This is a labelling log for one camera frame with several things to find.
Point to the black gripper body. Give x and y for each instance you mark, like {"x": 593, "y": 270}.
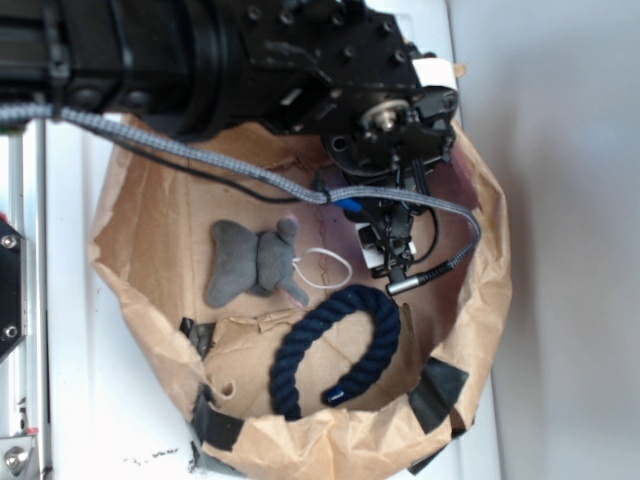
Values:
{"x": 344, "y": 72}

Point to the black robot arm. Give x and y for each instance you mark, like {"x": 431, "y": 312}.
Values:
{"x": 179, "y": 66}

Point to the crumpled brown paper bag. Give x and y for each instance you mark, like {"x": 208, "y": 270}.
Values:
{"x": 152, "y": 245}

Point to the grey plush mouse toy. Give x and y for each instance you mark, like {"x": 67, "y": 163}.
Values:
{"x": 259, "y": 264}

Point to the aluminium extrusion rail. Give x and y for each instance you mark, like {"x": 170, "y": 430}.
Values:
{"x": 25, "y": 424}

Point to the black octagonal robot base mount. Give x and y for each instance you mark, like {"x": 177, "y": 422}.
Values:
{"x": 13, "y": 248}

